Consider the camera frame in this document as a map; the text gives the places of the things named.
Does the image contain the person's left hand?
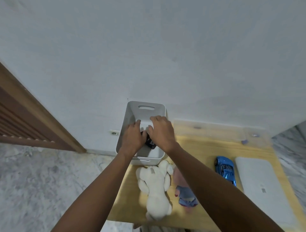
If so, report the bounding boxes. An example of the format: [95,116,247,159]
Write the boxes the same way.
[119,120,147,158]

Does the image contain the person's right hand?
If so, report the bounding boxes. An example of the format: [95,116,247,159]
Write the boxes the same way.
[147,116,179,154]

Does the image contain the black toy car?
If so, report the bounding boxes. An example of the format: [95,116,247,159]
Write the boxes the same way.
[140,131,157,149]

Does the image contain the person's left forearm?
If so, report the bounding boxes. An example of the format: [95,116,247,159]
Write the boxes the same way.
[51,148,136,232]

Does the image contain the person's right forearm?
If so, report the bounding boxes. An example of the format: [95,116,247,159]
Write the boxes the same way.
[165,141,285,232]

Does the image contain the white plastic storage bin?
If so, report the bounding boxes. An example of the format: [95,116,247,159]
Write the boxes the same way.
[116,101,167,166]

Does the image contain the white plush toy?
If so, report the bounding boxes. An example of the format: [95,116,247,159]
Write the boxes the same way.
[136,160,174,221]

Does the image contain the clear plastic storage box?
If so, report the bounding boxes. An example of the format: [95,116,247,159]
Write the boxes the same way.
[173,120,273,149]

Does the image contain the pink doll in blue clothes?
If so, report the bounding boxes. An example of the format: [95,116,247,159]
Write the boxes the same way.
[173,166,198,213]

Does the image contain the blue toy car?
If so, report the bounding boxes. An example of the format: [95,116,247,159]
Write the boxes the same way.
[215,156,237,187]

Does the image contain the wooden louvered door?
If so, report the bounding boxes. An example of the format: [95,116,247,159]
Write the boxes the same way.
[0,62,87,153]

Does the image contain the white bin lid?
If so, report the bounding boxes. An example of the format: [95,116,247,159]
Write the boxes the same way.
[235,157,298,227]

